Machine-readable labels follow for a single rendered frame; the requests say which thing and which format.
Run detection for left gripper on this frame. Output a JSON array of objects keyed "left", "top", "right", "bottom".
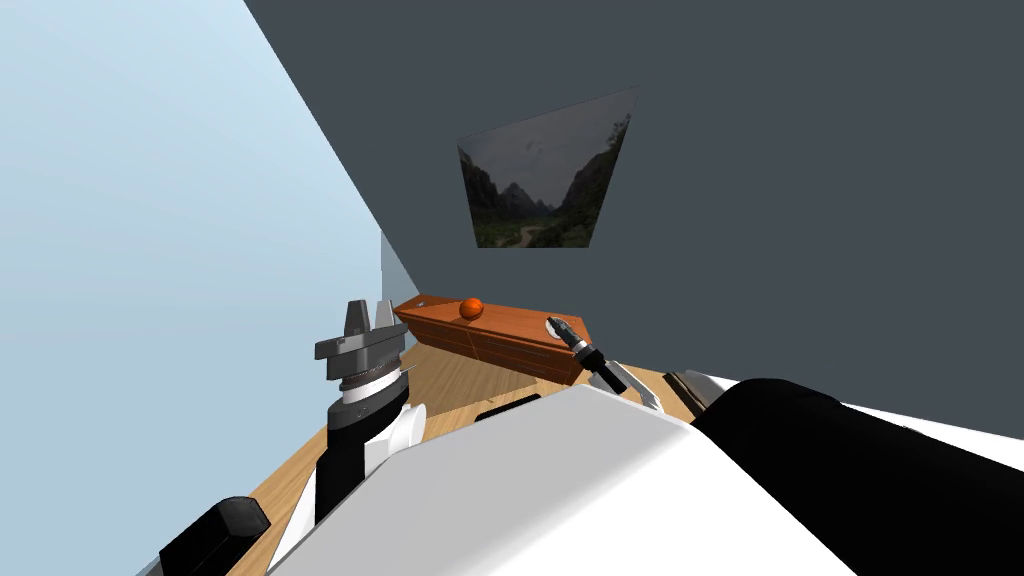
[{"left": 314, "top": 299, "right": 409, "bottom": 382}]

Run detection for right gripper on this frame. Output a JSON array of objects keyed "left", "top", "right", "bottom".
[{"left": 547, "top": 315, "right": 593, "bottom": 356}]

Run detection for brown wooden sideboard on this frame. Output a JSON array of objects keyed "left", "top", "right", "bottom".
[{"left": 391, "top": 293, "right": 594, "bottom": 388}]

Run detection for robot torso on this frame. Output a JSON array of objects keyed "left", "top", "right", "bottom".
[{"left": 267, "top": 383, "right": 859, "bottom": 576}]

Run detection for mountain landscape wall picture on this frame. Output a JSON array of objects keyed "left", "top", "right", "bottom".
[{"left": 456, "top": 85, "right": 641, "bottom": 250}]

